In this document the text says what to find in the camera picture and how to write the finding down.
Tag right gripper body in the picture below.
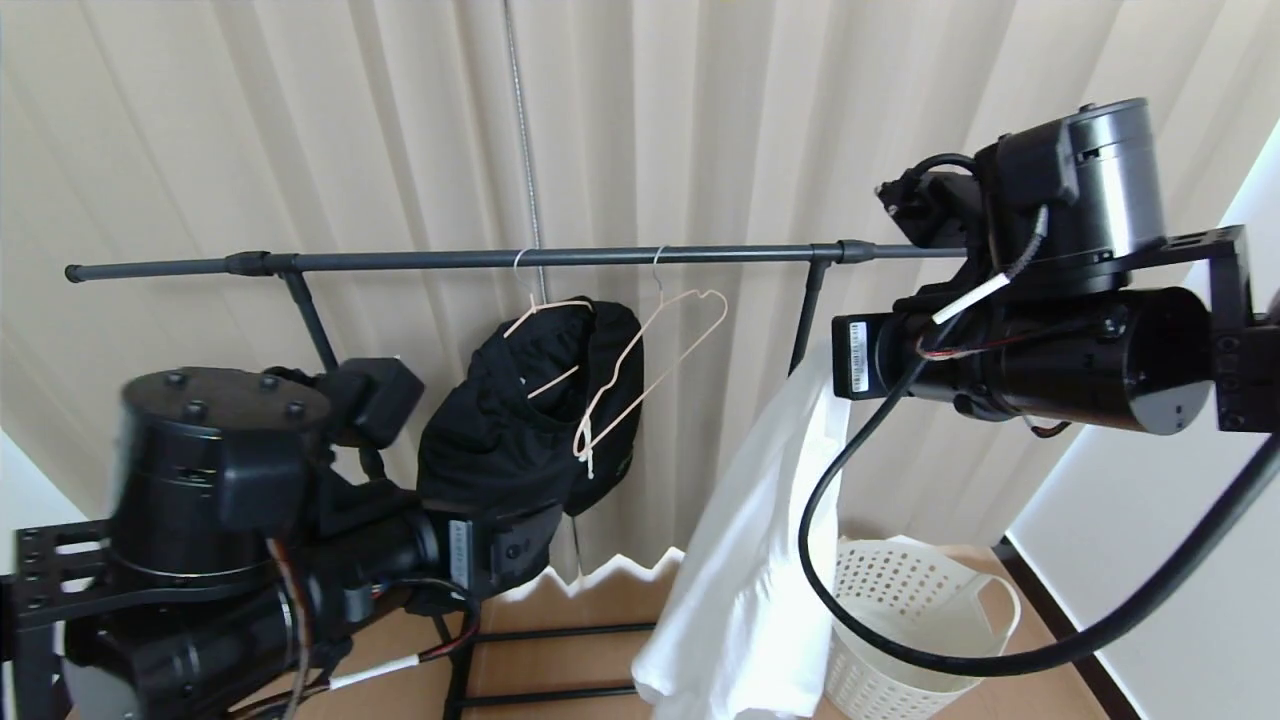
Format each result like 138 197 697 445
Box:
833 288 1217 437

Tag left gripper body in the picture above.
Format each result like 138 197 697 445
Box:
130 498 564 720

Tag black shorts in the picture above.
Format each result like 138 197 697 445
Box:
417 298 646 518

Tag pink clothes hanger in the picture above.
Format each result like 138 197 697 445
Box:
573 245 729 463
503 250 596 401

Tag white garment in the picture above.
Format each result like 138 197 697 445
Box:
632 345 851 720

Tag white laundry basket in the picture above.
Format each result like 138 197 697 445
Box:
825 538 1023 720

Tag black clothes rack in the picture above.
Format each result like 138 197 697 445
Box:
65 240 966 720

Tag thin metal curtain wand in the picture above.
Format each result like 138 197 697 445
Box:
503 0 548 301

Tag beige curtain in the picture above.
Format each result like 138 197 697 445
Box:
0 0 1280 601

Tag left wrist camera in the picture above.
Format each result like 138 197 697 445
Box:
300 358 426 481

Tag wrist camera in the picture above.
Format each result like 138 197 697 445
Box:
300 358 426 481
877 152 991 251

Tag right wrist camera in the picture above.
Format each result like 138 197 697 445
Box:
877 152 991 251

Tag black cable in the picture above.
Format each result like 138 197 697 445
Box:
798 355 1280 677

